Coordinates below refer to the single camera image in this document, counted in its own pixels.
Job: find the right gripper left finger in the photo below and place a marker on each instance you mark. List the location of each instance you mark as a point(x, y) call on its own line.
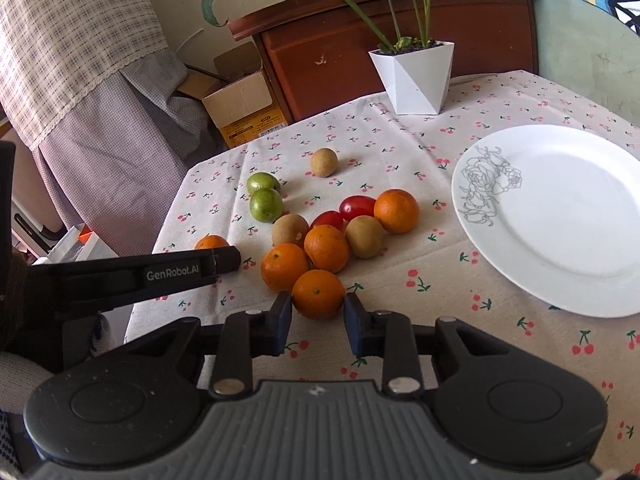
point(243, 337)

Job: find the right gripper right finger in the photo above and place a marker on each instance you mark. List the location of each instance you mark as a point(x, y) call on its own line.
point(389, 336)

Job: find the orange tangerine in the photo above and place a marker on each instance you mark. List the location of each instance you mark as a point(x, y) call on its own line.
point(397, 211)
point(318, 295)
point(283, 266)
point(211, 241)
point(327, 248)

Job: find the brown longan fruit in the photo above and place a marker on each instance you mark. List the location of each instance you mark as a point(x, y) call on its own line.
point(324, 162)
point(365, 237)
point(290, 228)

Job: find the green jujube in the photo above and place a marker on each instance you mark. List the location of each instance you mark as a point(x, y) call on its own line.
point(262, 181)
point(266, 205)

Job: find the cherry print tablecloth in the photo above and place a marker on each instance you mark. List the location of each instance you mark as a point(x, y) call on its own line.
point(431, 271)

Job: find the left red cherry tomato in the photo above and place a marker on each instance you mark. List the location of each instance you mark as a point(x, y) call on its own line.
point(329, 218)

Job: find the red cherry tomato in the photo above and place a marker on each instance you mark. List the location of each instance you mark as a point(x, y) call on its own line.
point(329, 218)
point(356, 205)

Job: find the right red cherry tomato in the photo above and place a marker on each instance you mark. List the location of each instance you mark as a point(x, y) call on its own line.
point(356, 205)

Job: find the white floral plate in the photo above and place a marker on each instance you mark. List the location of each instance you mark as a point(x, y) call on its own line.
point(556, 211)

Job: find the open cardboard box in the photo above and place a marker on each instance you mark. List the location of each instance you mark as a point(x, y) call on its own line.
point(238, 98)

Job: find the checkered fabric cover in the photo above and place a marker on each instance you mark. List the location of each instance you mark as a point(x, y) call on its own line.
point(91, 89)

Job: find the white geometric plant pot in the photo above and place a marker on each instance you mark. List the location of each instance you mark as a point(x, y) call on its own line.
point(417, 82)

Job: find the blue cloth covered sofa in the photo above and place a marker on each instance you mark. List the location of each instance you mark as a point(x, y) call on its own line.
point(592, 48)

